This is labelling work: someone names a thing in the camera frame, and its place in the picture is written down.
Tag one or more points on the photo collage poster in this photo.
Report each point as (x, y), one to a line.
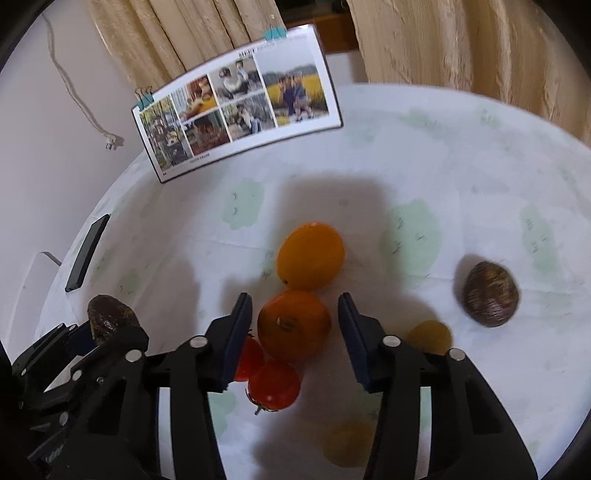
(240, 106)

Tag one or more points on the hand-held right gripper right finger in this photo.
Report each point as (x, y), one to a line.
(353, 341)

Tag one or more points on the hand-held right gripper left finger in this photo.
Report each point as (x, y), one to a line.
(238, 341)

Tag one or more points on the small yellow fruit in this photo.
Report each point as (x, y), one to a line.
(346, 445)
(431, 337)

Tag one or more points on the brown wooden frame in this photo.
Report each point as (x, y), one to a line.
(332, 25)

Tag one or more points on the black phone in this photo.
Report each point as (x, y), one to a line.
(87, 251)

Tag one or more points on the teal binder clip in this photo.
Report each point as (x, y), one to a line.
(144, 97)
(276, 33)

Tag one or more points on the red tomato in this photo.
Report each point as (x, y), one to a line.
(273, 385)
(251, 360)

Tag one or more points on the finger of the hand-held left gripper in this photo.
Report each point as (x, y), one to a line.
(81, 337)
(129, 339)

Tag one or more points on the dark brown passion fruit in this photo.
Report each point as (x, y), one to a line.
(491, 295)
(108, 316)

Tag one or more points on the white green-printed tablecloth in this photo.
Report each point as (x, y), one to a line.
(461, 184)

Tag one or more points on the beige patterned curtain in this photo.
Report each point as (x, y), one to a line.
(184, 32)
(461, 41)

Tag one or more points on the round orange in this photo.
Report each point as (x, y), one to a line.
(294, 330)

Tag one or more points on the yellow-orange oval citrus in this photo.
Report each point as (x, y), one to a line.
(310, 256)

